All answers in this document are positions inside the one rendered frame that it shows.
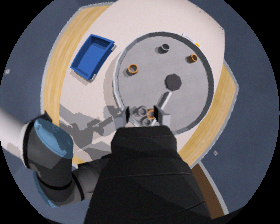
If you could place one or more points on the blue plastic crate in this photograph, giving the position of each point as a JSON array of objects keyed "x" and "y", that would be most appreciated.
[{"x": 92, "y": 56}]

